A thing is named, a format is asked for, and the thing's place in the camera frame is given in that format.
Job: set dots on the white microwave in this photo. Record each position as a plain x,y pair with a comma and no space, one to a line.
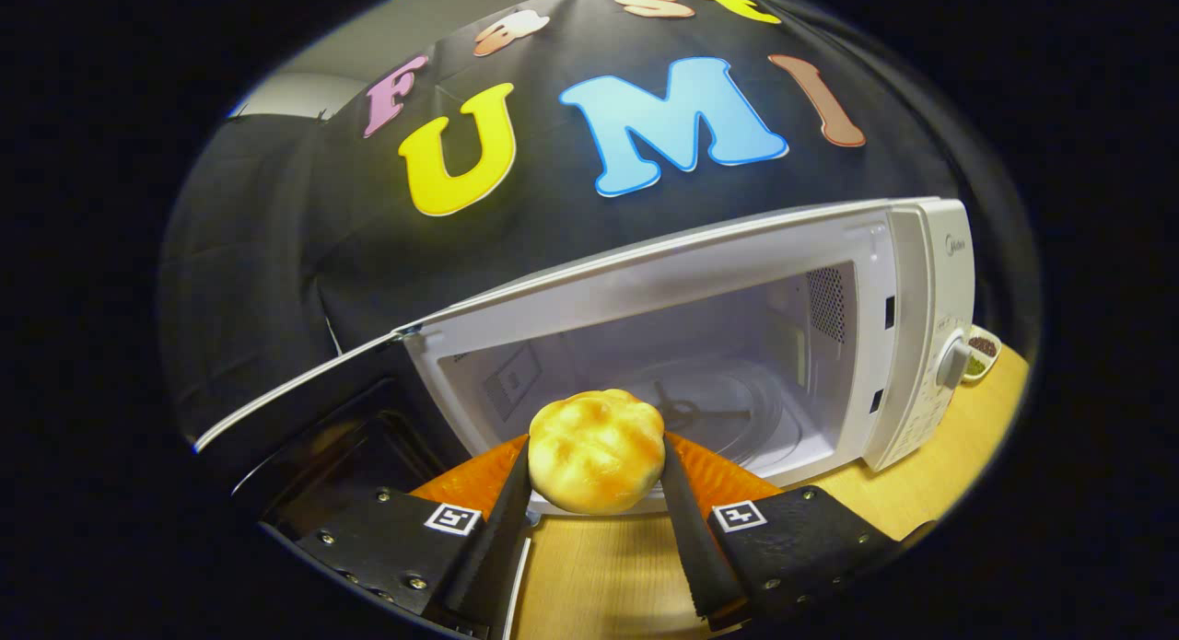
718,272

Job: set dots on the golden bread bun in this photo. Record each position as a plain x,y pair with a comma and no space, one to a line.
599,451

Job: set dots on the white divided dish of beans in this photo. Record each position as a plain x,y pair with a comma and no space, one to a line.
981,354

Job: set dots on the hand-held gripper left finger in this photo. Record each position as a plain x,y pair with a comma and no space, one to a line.
497,539

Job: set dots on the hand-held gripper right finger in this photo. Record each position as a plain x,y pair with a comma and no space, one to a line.
691,539

